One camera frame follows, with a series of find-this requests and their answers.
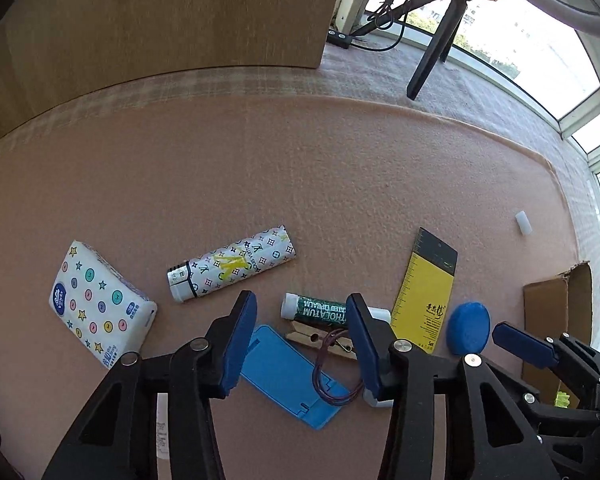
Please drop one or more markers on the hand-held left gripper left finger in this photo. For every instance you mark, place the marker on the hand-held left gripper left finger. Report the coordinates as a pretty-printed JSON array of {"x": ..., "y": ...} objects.
[{"x": 240, "y": 345}]

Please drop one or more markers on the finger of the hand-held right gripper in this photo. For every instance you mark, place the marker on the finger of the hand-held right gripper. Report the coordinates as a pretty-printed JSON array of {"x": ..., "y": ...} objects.
[
  {"x": 545, "y": 407},
  {"x": 525, "y": 346}
]

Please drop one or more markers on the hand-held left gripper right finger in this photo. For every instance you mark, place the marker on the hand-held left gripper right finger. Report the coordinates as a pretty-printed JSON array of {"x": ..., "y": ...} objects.
[{"x": 365, "y": 345}]

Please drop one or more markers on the cardboard box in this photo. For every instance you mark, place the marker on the cardboard box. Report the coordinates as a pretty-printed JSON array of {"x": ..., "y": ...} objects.
[{"x": 545, "y": 310}]

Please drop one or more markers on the blue phone stand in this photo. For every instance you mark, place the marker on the blue phone stand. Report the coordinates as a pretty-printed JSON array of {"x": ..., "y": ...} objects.
[{"x": 280, "y": 375}]

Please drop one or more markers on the white charger plug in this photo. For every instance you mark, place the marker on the white charger plug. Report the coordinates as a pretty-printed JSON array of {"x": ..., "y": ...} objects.
[{"x": 381, "y": 404}]

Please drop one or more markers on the green lip balm tube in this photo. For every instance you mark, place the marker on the green lip balm tube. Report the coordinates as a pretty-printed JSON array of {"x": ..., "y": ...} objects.
[{"x": 315, "y": 308}]

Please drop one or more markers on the white patterned lighter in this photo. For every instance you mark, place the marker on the white patterned lighter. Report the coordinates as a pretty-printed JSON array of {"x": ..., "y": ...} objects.
[{"x": 235, "y": 262}]

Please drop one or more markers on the yellow-green mesh item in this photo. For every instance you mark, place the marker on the yellow-green mesh item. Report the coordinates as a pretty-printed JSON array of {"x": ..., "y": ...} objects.
[{"x": 561, "y": 400}]

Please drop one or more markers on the blue round disc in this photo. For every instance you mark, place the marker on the blue round disc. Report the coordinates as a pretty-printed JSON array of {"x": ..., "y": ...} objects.
[{"x": 467, "y": 327}]

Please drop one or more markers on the wooden clothespin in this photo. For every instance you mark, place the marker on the wooden clothespin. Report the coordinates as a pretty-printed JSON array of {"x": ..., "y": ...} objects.
[{"x": 305, "y": 336}]

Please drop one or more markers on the yellow and black ruler card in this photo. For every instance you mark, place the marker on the yellow and black ruler card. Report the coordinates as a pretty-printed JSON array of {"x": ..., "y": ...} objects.
[{"x": 425, "y": 290}]

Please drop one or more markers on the white paper label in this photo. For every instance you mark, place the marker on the white paper label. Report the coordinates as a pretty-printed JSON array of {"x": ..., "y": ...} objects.
[{"x": 163, "y": 430}]

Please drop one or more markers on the small white cylinder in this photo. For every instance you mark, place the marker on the small white cylinder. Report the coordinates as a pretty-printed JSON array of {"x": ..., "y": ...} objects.
[{"x": 523, "y": 223}]

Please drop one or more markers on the star-patterned tissue pack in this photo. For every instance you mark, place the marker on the star-patterned tissue pack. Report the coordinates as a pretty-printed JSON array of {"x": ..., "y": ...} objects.
[{"x": 100, "y": 305}]

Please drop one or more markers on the black tripod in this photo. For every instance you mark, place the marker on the black tripod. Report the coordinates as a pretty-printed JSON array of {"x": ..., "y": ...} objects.
[{"x": 430, "y": 60}]

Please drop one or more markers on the black power strip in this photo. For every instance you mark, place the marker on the black power strip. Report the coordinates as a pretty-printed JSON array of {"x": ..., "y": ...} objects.
[{"x": 340, "y": 39}]

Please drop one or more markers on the wooden board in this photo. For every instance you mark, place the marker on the wooden board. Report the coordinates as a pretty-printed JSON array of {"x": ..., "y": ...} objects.
[{"x": 155, "y": 20}]

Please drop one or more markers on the white window frame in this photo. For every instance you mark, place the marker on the white window frame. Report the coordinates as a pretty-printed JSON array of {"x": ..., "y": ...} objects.
[{"x": 585, "y": 105}]

